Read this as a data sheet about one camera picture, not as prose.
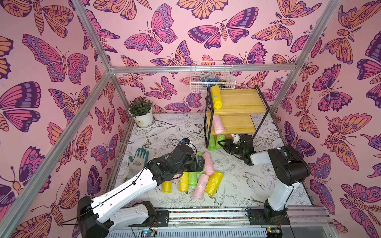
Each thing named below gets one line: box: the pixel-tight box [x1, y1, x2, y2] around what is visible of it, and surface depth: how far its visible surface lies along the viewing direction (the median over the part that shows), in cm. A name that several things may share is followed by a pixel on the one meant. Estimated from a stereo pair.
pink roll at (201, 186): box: [193, 173, 210, 201], surface depth 83 cm
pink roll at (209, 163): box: [203, 151, 215, 176], surface depth 91 cm
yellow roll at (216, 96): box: [210, 84, 223, 110], surface depth 77 cm
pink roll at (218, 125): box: [212, 115, 225, 135], surface depth 87 cm
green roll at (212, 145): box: [208, 134, 218, 152], surface depth 97 cm
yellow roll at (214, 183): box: [204, 170, 224, 197], surface depth 83 cm
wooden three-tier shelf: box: [203, 85, 271, 149], surface depth 85 cm
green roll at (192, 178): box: [188, 171, 198, 186], surface depth 84 cm
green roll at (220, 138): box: [215, 134, 226, 149], surface depth 96 cm
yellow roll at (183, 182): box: [178, 171, 190, 193], surface depth 84 cm
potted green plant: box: [127, 96, 153, 128], surface depth 104 cm
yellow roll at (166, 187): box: [161, 180, 173, 194], surface depth 83 cm
